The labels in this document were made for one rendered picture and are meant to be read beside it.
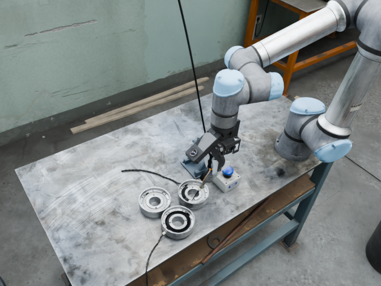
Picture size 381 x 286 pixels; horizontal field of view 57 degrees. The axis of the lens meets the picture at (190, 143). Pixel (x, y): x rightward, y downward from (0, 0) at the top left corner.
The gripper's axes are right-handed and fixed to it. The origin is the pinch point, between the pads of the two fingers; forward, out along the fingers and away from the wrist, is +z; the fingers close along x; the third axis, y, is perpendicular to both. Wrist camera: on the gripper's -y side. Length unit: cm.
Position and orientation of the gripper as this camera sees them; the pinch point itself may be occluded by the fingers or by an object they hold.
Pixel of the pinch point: (210, 172)
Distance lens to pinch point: 112.8
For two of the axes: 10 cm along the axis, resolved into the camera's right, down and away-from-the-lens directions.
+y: 8.3, -3.4, 4.4
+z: -0.5, 7.3, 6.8
